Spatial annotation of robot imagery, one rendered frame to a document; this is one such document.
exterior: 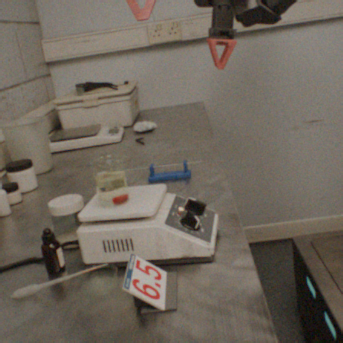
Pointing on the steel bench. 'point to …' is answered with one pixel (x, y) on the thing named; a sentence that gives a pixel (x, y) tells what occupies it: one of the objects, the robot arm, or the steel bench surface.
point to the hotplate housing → (142, 240)
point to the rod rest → (169, 174)
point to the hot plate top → (145, 200)
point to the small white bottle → (4, 203)
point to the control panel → (184, 216)
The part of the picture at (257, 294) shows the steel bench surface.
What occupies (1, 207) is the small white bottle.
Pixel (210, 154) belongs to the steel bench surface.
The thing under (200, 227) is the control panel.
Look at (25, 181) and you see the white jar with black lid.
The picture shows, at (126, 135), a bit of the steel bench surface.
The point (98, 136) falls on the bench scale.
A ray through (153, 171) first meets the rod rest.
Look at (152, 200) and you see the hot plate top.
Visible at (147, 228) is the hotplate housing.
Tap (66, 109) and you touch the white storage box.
